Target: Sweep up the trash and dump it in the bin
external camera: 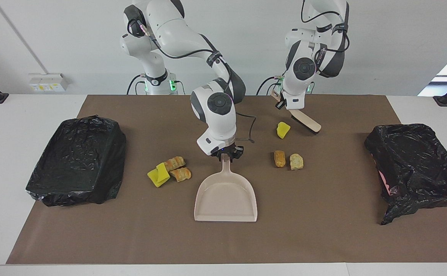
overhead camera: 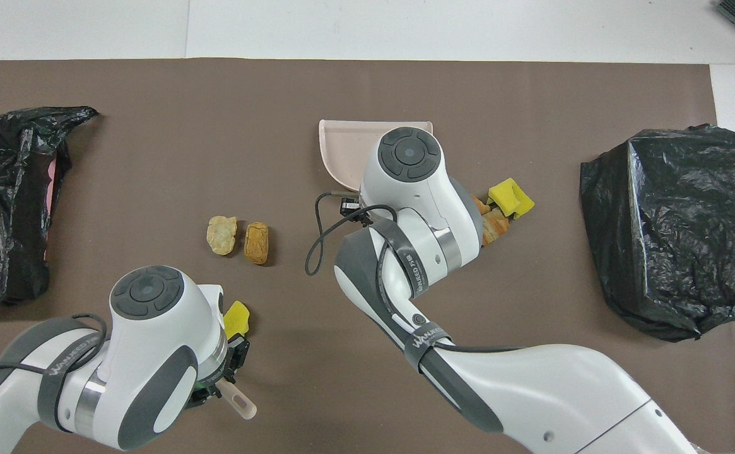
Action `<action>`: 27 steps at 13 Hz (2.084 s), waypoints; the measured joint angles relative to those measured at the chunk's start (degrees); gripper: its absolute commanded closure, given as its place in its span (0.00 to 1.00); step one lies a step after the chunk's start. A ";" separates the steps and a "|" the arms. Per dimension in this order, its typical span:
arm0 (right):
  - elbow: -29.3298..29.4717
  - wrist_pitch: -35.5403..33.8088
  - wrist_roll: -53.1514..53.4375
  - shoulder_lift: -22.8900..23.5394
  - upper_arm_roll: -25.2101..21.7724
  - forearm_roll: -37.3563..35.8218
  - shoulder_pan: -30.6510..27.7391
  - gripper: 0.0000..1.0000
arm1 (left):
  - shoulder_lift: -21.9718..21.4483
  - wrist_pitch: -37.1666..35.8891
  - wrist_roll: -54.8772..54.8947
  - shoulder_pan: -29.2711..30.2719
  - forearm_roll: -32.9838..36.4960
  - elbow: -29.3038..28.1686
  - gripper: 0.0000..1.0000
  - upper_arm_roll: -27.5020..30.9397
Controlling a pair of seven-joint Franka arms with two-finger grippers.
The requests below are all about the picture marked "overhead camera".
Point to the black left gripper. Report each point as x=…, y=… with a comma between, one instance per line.
x=238, y=356

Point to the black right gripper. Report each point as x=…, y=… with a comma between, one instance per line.
x=351, y=207

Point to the yellow sponge with green pad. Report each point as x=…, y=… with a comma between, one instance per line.
x=238, y=318

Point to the beige hand brush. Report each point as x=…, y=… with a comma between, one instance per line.
x=244, y=407

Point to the beige plastic dustpan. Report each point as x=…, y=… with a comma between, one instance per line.
x=342, y=151

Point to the striped orange croissant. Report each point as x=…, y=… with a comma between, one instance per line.
x=496, y=227
x=481, y=205

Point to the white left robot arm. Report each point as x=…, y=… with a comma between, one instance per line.
x=152, y=353

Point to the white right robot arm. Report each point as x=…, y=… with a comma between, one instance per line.
x=417, y=189

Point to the black bagged bin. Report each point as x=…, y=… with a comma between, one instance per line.
x=670, y=239

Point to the brown paper table mat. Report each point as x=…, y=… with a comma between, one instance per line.
x=152, y=157

